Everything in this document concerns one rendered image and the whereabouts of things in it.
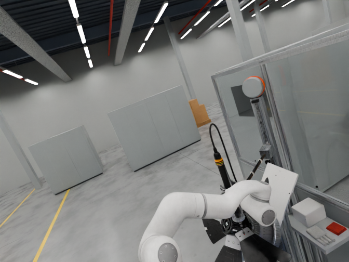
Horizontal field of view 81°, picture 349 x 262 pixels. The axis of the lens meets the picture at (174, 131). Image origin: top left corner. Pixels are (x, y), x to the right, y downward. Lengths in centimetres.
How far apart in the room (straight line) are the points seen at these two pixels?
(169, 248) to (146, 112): 603
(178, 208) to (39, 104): 1301
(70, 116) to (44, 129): 154
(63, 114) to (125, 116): 723
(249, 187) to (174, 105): 606
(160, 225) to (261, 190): 41
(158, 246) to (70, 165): 773
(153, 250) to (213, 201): 28
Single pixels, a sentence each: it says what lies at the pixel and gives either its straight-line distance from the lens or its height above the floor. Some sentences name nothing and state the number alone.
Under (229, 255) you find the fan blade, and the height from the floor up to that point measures 107.
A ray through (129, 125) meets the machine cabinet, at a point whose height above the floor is 146.
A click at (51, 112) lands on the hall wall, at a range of 1340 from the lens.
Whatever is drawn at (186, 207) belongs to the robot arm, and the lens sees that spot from 75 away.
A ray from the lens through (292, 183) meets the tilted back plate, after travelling 143.
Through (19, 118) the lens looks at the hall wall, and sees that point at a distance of 1381.
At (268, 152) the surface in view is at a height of 141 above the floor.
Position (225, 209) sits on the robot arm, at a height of 161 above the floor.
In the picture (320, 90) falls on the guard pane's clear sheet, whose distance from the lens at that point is 145.
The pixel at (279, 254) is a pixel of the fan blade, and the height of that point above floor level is 118.
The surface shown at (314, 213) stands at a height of 94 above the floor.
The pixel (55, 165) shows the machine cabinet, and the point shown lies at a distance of 837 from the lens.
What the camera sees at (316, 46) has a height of 202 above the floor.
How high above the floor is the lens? 209
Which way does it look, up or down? 12 degrees down
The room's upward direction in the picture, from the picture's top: 21 degrees counter-clockwise
